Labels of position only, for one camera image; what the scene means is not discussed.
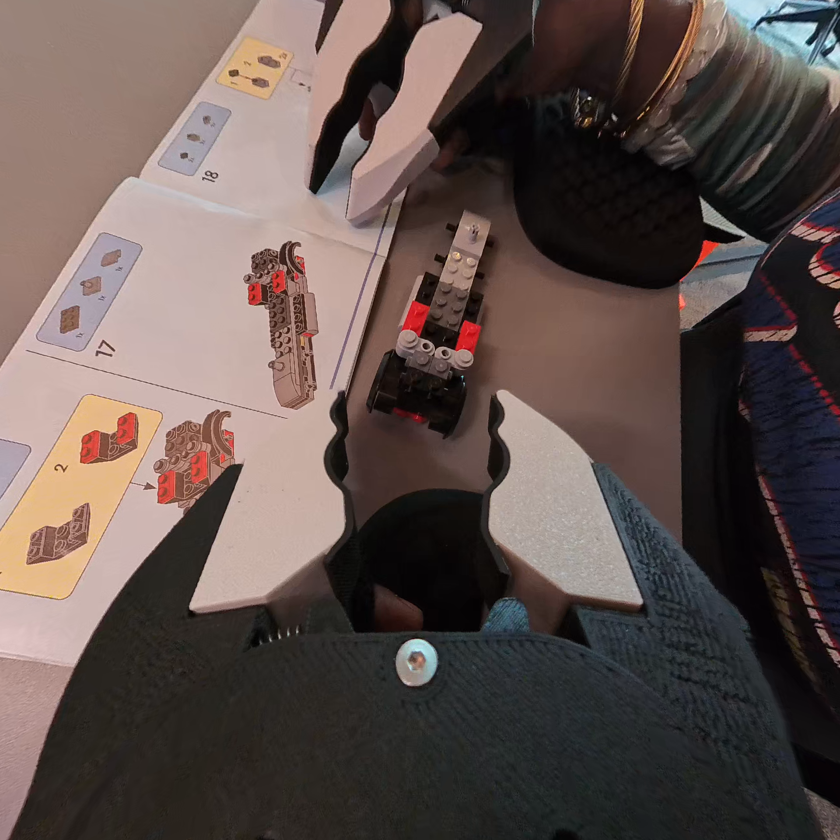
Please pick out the grey black toy brick model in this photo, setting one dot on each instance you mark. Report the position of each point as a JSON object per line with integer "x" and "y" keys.
{"x": 426, "y": 367}

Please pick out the black cushion pad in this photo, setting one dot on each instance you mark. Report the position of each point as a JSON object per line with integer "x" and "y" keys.
{"x": 604, "y": 216}

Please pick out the person's right forearm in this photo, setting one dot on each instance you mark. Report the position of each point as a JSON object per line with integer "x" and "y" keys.
{"x": 754, "y": 118}

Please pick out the person's right hand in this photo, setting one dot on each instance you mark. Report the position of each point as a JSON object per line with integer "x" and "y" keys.
{"x": 571, "y": 52}

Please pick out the brick instruction booklet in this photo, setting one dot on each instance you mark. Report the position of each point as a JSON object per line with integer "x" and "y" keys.
{"x": 164, "y": 262}

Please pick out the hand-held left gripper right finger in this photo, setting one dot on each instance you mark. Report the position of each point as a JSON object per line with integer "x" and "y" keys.
{"x": 558, "y": 525}

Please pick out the person's printed black shirt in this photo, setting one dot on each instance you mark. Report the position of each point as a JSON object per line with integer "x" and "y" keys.
{"x": 794, "y": 394}

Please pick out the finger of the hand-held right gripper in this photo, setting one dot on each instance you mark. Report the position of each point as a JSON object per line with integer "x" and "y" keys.
{"x": 407, "y": 144}
{"x": 334, "y": 85}

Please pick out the person's black pants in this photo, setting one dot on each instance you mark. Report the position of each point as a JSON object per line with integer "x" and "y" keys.
{"x": 715, "y": 426}

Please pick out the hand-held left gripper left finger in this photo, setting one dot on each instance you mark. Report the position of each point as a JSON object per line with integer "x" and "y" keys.
{"x": 262, "y": 558}

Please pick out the orange plastic piece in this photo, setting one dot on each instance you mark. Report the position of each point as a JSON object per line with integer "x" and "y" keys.
{"x": 703, "y": 253}

